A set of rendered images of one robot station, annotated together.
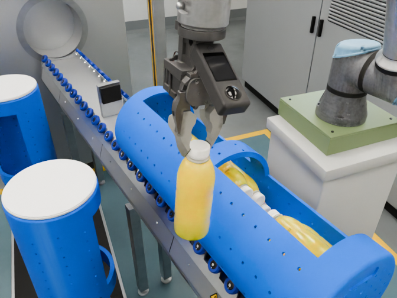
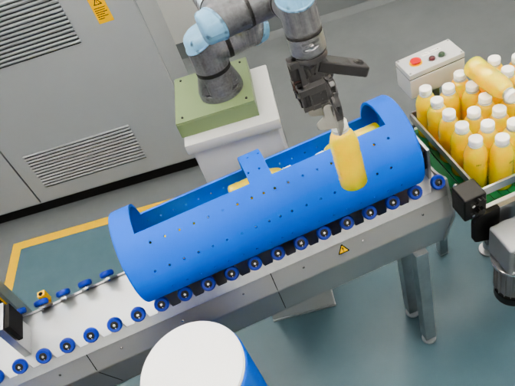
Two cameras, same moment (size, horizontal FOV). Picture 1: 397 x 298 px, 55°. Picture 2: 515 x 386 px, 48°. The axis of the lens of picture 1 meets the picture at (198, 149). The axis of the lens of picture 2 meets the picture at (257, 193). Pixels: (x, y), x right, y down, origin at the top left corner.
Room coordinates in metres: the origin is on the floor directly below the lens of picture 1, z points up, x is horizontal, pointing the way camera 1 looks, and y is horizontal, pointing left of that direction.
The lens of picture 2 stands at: (0.23, 0.97, 2.31)
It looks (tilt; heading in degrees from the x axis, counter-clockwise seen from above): 45 degrees down; 300
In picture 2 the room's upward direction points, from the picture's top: 22 degrees counter-clockwise
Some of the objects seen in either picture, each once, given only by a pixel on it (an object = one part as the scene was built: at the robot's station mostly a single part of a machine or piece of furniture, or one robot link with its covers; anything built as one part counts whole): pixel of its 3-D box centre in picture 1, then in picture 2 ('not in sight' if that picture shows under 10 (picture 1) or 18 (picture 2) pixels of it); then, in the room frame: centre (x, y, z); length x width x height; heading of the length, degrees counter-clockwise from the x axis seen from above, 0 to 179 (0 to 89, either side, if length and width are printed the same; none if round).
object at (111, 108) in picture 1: (111, 99); (16, 328); (1.53, 0.39, 1.00); 0.10 x 0.04 x 0.15; 123
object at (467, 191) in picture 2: not in sight; (468, 200); (0.26, -0.19, 0.95); 0.10 x 0.07 x 0.10; 123
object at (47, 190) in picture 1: (50, 187); (191, 370); (0.90, 0.46, 1.03); 0.28 x 0.28 x 0.01
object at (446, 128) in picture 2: not in sight; (450, 136); (0.32, -0.42, 0.99); 0.07 x 0.07 x 0.19
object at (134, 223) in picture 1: (137, 252); not in sight; (1.25, 0.29, 0.31); 0.06 x 0.06 x 0.63; 33
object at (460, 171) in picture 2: not in sight; (442, 152); (0.34, -0.37, 0.96); 0.40 x 0.01 x 0.03; 123
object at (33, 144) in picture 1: (29, 165); not in sight; (1.59, 0.88, 0.59); 0.28 x 0.28 x 0.88
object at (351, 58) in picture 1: (355, 64); (206, 46); (1.03, -0.45, 1.38); 0.13 x 0.12 x 0.14; 36
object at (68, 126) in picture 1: (74, 154); not in sight; (2.08, 0.83, 0.31); 0.06 x 0.06 x 0.63; 33
